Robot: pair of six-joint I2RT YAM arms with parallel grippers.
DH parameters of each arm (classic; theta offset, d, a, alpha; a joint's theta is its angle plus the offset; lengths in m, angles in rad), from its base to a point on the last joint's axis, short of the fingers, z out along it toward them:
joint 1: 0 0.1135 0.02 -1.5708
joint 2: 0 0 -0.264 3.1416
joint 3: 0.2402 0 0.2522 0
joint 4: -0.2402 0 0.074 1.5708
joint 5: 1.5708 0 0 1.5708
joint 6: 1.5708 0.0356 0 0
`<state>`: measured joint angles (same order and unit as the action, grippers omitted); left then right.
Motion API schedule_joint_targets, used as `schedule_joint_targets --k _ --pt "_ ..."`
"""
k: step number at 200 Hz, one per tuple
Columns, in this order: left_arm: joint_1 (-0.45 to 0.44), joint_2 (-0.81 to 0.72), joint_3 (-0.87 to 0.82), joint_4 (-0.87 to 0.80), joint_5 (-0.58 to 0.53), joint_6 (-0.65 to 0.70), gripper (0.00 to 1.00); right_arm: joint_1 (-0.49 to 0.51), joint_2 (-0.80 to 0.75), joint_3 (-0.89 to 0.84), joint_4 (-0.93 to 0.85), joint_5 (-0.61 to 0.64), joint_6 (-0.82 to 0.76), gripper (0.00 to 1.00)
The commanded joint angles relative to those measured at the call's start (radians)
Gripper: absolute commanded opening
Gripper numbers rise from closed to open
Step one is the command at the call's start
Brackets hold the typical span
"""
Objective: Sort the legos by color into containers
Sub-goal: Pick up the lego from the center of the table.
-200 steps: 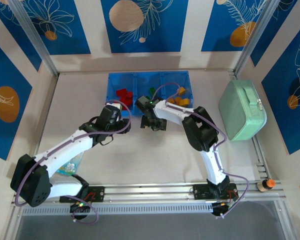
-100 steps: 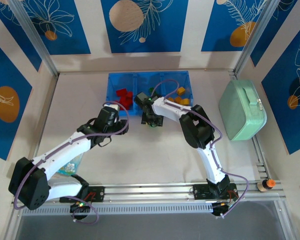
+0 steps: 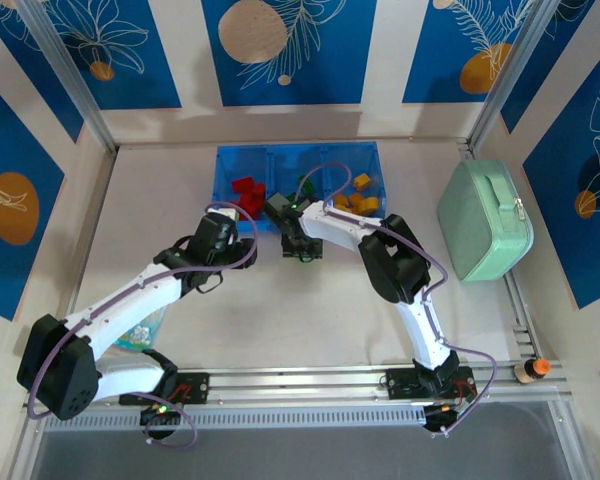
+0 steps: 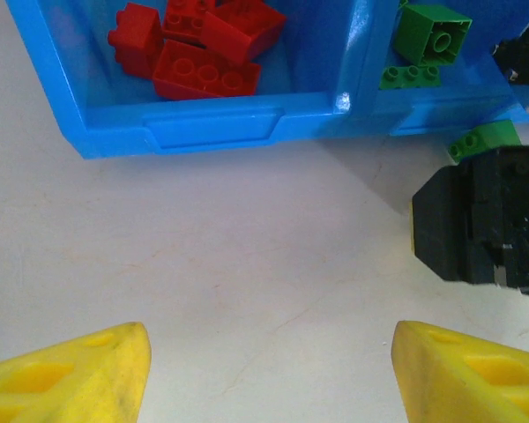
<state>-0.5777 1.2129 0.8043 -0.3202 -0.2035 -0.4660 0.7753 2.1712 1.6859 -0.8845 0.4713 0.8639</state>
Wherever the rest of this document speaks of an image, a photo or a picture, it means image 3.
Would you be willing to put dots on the small yellow lego brick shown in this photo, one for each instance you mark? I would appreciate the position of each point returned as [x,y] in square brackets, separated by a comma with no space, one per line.
[355,200]

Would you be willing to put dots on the orange round lego piece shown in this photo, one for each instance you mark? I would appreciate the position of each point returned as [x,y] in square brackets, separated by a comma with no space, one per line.
[371,205]

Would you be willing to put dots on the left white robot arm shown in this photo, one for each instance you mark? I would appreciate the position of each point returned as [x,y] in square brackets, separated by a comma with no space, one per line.
[130,300]

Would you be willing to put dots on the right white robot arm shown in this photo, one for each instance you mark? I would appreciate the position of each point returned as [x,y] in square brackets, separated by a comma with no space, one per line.
[340,225]

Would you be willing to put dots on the clear plastic bag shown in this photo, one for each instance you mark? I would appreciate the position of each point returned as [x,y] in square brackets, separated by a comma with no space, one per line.
[142,335]

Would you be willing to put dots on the blue three-compartment bin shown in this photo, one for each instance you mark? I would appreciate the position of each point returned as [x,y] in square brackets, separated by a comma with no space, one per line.
[290,160]

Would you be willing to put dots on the mint green zipper case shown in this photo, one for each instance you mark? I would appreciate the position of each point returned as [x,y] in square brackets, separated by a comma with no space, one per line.
[480,225]

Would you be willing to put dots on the small bottle with orange cap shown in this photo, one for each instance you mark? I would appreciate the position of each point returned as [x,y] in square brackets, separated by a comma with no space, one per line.
[525,372]

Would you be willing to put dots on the aluminium side rail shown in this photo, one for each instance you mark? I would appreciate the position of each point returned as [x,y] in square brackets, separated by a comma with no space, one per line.
[522,335]
[102,190]

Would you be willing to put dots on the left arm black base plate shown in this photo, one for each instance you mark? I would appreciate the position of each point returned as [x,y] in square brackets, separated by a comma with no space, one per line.
[197,387]

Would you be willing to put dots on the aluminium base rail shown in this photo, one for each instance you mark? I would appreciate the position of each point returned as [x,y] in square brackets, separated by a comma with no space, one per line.
[305,382]

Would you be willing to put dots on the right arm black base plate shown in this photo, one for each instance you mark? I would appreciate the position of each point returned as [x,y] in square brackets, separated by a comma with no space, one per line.
[402,385]

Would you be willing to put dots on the aluminium frame post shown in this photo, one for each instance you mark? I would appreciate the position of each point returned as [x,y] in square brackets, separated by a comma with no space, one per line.
[514,65]
[66,65]

